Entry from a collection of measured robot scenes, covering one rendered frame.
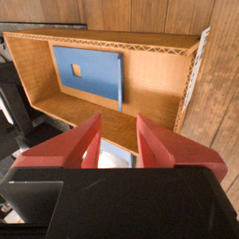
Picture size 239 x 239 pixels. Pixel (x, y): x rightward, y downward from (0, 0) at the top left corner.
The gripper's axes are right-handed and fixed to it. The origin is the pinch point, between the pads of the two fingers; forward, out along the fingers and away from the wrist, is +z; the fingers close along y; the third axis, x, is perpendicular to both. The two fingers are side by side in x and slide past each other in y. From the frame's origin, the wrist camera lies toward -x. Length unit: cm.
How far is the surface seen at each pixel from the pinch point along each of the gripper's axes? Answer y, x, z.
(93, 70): 4.0, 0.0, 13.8
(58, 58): 10.5, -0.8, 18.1
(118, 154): 0.2, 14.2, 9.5
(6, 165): 409, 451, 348
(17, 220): 281, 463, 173
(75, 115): 7.1, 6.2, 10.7
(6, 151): 41, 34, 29
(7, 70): 22.6, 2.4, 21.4
